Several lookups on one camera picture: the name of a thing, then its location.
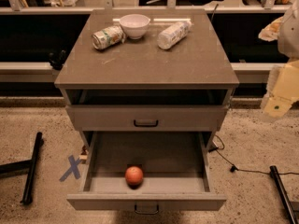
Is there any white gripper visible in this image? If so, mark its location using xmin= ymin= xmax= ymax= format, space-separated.
xmin=261 ymin=59 xmax=299 ymax=119

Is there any red apple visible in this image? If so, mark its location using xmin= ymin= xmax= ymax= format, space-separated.
xmin=125 ymin=166 xmax=143 ymax=186

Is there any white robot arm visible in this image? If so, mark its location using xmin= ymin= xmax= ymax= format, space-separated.
xmin=259 ymin=1 xmax=299 ymax=119

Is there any open grey middle drawer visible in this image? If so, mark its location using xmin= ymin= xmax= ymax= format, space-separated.
xmin=67 ymin=132 xmax=226 ymax=215

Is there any grey drawer cabinet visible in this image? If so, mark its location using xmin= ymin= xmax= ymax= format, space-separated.
xmin=55 ymin=9 xmax=238 ymax=147

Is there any black stand leg right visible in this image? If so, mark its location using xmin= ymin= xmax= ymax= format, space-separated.
xmin=270 ymin=166 xmax=299 ymax=224

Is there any black stand leg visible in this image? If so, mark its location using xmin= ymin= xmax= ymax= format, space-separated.
xmin=0 ymin=132 xmax=44 ymax=205
xmin=270 ymin=166 xmax=299 ymax=224

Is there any white plastic bottle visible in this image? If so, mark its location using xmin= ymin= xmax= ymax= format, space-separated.
xmin=157 ymin=21 xmax=192 ymax=49

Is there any white ceramic bowl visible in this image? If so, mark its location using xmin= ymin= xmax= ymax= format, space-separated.
xmin=120 ymin=14 xmax=150 ymax=39

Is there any green white drink can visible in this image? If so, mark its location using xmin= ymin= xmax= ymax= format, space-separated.
xmin=92 ymin=25 xmax=126 ymax=50

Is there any blue tape cross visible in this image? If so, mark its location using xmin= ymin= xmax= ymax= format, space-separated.
xmin=59 ymin=155 xmax=81 ymax=182

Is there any black clamp on ledge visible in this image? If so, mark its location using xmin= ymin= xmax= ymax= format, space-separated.
xmin=49 ymin=50 xmax=66 ymax=70

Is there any black stand leg left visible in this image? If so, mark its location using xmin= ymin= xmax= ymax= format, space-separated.
xmin=0 ymin=132 xmax=44 ymax=205

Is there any black floor cable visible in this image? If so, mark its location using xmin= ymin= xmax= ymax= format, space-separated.
xmin=207 ymin=134 xmax=299 ymax=176

